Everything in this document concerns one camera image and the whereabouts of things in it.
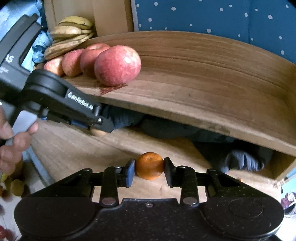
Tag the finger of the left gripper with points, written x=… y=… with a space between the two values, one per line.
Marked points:
x=79 y=123
x=103 y=124

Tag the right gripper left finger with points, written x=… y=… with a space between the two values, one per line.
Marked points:
x=113 y=178

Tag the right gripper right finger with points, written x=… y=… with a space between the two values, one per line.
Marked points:
x=185 y=178

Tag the orange mandarin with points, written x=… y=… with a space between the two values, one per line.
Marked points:
x=149 y=166

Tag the yellow lemon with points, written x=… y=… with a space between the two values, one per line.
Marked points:
x=3 y=177

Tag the red cherry tomato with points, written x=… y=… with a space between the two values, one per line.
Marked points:
x=3 y=233

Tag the person's left hand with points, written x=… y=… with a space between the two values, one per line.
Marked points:
x=12 y=154

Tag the red apple leftmost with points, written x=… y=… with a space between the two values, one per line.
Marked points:
x=55 y=66

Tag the red apple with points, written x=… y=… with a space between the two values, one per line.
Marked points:
x=71 y=63
x=117 y=65
x=55 y=66
x=88 y=58

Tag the dark blue jacket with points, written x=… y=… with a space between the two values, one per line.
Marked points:
x=222 y=152

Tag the red apple rightmost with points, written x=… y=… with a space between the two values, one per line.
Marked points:
x=117 y=65

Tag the silver metal tray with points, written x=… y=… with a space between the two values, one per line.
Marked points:
x=30 y=157

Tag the bunch of ripe bananas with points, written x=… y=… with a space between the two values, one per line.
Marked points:
x=68 y=34

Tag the curved wooden shelf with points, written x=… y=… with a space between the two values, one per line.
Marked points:
x=215 y=83

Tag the wooden board behind shelf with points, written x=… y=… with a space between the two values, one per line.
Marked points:
x=108 y=17

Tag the blue dotted cushion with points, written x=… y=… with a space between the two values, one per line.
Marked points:
x=269 y=25

